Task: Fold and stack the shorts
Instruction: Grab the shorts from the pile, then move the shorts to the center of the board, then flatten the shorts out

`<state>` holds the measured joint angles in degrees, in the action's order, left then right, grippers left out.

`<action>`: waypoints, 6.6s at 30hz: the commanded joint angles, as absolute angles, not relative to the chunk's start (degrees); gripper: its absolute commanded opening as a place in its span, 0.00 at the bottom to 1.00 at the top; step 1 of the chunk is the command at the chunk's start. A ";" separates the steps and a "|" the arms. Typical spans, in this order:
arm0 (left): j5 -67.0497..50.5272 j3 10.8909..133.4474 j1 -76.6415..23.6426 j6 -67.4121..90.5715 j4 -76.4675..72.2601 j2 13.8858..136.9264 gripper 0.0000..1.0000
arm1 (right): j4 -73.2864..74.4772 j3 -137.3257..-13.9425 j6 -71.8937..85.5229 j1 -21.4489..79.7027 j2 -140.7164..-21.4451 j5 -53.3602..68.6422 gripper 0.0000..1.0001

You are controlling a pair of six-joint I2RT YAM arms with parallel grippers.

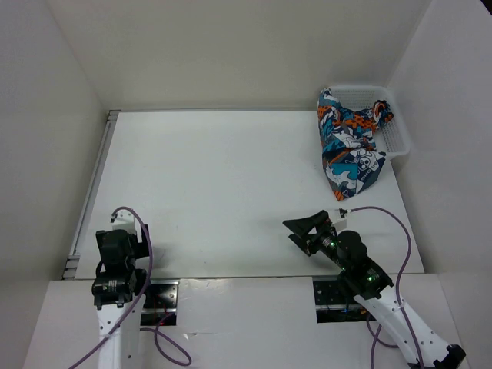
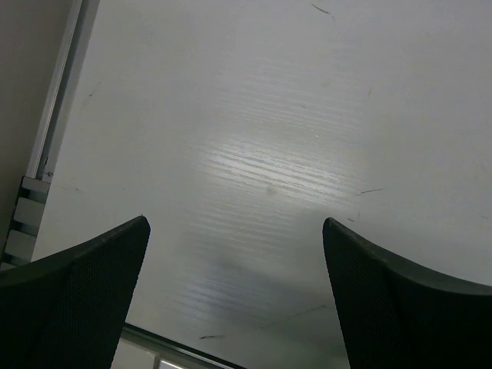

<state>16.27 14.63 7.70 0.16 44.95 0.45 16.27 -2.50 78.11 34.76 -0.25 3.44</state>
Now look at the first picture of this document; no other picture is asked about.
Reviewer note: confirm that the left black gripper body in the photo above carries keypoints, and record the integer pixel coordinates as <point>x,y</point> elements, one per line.
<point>140,249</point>

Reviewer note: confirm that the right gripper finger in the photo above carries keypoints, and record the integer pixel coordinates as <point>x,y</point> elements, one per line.
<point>301,243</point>
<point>303,226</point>

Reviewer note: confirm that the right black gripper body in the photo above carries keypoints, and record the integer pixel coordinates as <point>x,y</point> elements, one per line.
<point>323,239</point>

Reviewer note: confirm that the colourful patterned shorts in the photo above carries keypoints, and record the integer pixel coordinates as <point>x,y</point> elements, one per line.
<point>350,159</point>

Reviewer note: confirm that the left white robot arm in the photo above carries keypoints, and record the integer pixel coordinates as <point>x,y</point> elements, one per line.
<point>119,296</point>

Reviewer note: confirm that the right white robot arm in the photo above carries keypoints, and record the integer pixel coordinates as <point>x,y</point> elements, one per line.
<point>363,280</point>

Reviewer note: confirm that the white perforated plastic basket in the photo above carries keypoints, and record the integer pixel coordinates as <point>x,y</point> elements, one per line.
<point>393,137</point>

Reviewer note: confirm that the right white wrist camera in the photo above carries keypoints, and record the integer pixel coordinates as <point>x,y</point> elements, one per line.
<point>338,218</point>

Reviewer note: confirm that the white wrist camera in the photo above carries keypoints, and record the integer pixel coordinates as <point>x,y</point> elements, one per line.
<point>123,220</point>
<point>338,218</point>

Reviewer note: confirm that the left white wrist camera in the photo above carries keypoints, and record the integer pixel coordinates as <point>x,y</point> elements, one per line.
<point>123,220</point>

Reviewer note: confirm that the aluminium table edge rail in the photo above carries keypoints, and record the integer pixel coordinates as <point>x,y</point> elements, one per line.
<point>74,254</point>

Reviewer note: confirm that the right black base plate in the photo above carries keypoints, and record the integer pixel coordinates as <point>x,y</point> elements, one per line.
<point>332,306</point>

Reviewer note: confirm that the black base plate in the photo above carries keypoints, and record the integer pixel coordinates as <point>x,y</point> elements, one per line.
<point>161,304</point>
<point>332,306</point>

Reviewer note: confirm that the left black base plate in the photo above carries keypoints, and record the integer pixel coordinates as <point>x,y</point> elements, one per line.
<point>161,304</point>

